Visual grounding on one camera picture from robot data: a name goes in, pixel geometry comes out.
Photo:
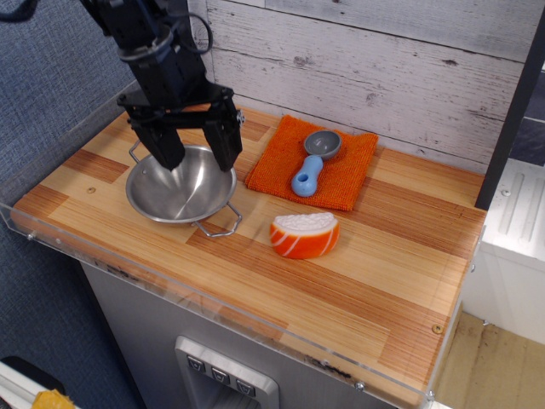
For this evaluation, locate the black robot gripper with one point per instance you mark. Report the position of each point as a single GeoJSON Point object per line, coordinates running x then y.
{"type": "Point", "coordinates": [173, 88]}

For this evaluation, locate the stainless steel colander bowl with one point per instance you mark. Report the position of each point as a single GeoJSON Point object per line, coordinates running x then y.
{"type": "Point", "coordinates": [190, 193]}

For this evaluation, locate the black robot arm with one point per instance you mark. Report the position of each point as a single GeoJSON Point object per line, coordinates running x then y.
{"type": "Point", "coordinates": [155, 40]}

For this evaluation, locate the orange salmon sushi toy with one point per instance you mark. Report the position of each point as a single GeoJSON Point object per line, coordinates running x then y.
{"type": "Point", "coordinates": [304, 236]}

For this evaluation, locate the blue grey ice cream scoop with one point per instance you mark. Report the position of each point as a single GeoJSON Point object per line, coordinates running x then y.
{"type": "Point", "coordinates": [320, 146]}

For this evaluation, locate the orange knitted cloth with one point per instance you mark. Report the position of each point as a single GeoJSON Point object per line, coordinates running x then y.
{"type": "Point", "coordinates": [340, 180]}

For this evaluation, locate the grey cabinet front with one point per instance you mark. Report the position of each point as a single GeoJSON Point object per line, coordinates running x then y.
{"type": "Point", "coordinates": [147, 326]}

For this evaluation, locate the clear acrylic table guard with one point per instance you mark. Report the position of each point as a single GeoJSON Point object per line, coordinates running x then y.
{"type": "Point", "coordinates": [374, 314]}

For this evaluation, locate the silver dispenser button panel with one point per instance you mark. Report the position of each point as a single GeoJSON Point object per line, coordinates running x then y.
{"type": "Point", "coordinates": [221, 377]}

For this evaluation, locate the black and yellow object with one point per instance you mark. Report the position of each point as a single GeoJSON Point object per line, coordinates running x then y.
{"type": "Point", "coordinates": [24, 385]}

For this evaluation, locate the white grooved side unit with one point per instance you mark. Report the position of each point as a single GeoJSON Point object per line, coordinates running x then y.
{"type": "Point", "coordinates": [505, 282]}

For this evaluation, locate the dark grey right post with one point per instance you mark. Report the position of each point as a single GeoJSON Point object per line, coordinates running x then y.
{"type": "Point", "coordinates": [521, 98]}

